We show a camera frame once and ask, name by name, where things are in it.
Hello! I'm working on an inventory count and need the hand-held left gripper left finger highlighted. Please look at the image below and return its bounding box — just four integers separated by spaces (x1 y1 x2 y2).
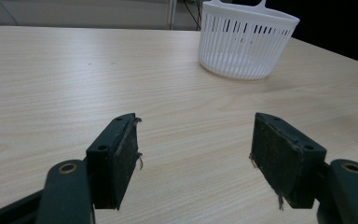
86 112 144 211

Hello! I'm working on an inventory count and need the black cable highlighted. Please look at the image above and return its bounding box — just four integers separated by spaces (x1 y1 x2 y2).
183 0 202 32

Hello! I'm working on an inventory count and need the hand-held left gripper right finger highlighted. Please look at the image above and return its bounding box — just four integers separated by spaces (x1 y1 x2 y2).
249 112 327 211

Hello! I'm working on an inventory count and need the white slotted plastic basket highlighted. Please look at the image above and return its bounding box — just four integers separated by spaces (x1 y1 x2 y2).
198 0 301 81

